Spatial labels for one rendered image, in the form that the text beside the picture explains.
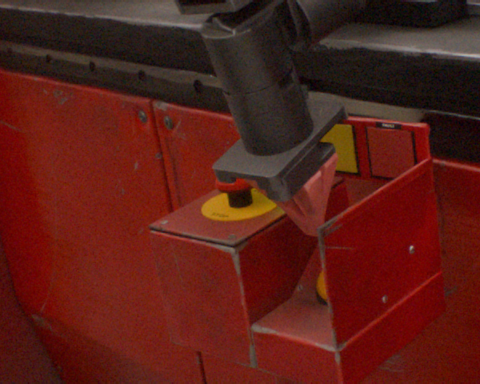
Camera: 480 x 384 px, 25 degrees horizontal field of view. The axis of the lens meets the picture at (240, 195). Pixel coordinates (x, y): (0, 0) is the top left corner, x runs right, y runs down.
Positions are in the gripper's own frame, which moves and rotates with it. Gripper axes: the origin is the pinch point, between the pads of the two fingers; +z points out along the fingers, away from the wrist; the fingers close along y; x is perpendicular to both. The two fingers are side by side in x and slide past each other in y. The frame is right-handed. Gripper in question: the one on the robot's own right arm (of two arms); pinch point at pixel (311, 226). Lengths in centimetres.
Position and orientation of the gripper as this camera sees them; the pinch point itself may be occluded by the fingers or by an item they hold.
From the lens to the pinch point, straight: 88.4
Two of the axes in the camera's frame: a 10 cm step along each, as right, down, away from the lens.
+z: 3.2, 7.9, 5.2
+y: 5.8, -5.9, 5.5
